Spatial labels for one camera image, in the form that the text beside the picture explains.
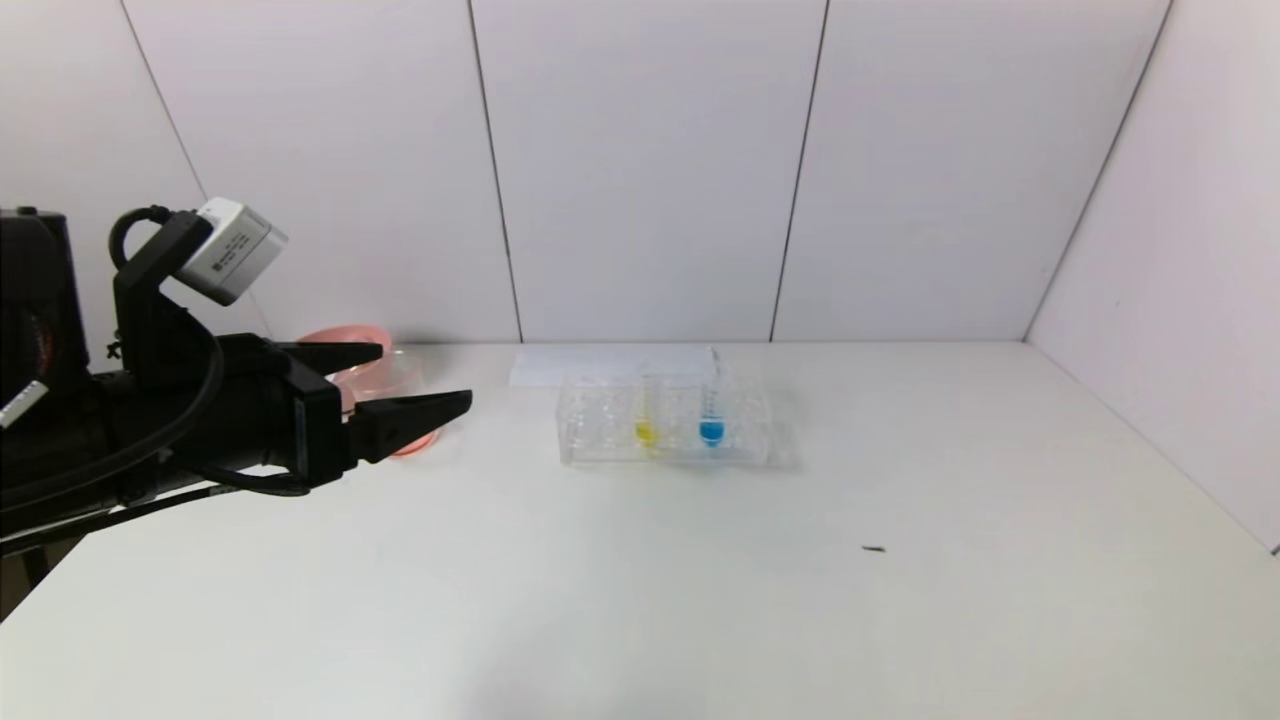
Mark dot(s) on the clear glass beaker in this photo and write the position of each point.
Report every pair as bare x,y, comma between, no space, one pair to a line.
415,380

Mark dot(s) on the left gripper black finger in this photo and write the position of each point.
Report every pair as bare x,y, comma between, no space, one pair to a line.
410,415
335,355

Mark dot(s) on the dark chair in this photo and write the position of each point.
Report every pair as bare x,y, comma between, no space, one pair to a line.
30,570

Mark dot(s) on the test tube with yellow pigment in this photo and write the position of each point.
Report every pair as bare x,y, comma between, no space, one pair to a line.
646,432

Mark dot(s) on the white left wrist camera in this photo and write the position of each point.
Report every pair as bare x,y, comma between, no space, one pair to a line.
235,250

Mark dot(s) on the white paper sheet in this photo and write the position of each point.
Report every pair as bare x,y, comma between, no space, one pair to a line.
540,368

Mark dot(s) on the clear plastic test tube rack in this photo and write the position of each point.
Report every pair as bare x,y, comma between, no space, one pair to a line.
680,455

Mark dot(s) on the pink bowl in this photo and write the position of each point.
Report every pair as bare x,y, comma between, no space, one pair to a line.
360,380

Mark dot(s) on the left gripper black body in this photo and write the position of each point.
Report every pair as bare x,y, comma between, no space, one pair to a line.
318,420

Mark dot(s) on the test tube with blue pigment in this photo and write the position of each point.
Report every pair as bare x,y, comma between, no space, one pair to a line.
711,430

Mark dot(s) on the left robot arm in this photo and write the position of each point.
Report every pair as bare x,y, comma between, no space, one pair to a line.
60,420

